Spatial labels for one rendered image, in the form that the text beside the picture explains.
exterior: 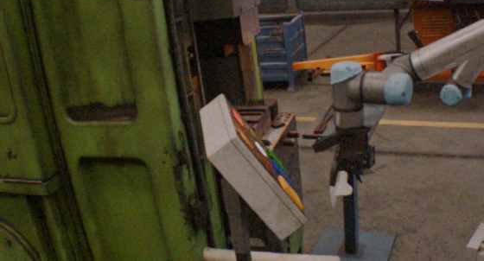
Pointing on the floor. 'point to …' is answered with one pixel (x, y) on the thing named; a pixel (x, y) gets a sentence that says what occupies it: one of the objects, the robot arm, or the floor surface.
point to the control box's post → (240, 236)
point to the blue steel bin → (281, 47)
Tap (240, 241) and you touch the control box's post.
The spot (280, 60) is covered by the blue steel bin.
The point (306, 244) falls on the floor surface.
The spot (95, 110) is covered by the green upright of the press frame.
